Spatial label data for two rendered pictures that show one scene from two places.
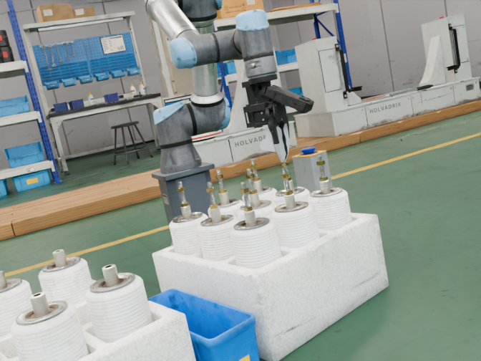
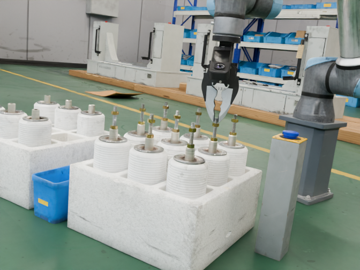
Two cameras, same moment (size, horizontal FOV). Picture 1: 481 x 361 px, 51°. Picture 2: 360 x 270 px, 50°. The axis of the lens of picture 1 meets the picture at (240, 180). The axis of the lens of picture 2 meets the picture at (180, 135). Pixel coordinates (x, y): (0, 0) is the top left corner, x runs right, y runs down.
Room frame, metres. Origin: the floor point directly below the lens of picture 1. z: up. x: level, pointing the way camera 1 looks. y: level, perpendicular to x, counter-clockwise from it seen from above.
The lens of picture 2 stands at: (0.81, -1.00, 0.49)
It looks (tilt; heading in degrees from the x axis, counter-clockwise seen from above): 12 degrees down; 69
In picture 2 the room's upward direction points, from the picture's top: 6 degrees clockwise
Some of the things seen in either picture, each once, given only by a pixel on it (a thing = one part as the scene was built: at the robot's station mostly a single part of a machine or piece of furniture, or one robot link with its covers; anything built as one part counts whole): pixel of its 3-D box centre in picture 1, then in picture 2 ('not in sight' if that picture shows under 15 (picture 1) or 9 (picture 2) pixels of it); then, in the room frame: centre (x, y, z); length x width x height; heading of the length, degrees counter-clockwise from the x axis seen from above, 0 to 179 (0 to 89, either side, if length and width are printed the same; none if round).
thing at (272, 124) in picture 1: (274, 125); (211, 84); (1.22, -0.11, 0.42); 0.05 x 0.02 x 0.09; 150
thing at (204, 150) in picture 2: (290, 192); (212, 151); (1.24, -0.12, 0.25); 0.08 x 0.08 x 0.01
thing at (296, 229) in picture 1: (298, 246); (145, 183); (1.07, -0.10, 0.16); 0.10 x 0.10 x 0.18
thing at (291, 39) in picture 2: not in sight; (302, 39); (4.71, 4.34, 0.90); 0.50 x 0.38 x 0.21; 23
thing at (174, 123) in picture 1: (173, 122); (322, 74); (1.79, 0.19, 0.47); 0.13 x 0.12 x 0.14; 106
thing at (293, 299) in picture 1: (268, 269); (169, 197); (1.16, -0.02, 0.09); 0.39 x 0.39 x 0.18; 38
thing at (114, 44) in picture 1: (112, 44); not in sight; (7.11, 1.32, 1.54); 0.32 x 0.02 x 0.25; 112
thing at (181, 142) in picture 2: (255, 205); (174, 142); (1.16, -0.02, 0.25); 0.08 x 0.08 x 0.01
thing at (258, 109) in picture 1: (264, 102); (224, 61); (1.25, -0.10, 0.48); 0.09 x 0.08 x 0.12; 60
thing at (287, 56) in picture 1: (290, 56); not in sight; (6.92, -1.00, 0.90); 0.50 x 0.38 x 0.21; 21
